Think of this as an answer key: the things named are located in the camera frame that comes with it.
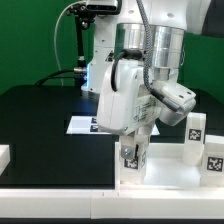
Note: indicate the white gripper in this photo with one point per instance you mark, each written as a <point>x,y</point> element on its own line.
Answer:
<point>129,108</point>

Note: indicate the white square tabletop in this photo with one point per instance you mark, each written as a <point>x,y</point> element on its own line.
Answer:
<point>165,168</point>

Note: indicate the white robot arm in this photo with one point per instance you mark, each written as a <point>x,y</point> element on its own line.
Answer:
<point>138,51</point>

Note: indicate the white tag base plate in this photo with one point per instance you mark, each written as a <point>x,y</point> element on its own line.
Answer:
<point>89,125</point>

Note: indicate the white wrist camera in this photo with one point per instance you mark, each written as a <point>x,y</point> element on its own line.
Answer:
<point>182,97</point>

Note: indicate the white obstacle fence rail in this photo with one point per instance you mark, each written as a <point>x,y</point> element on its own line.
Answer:
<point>127,201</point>

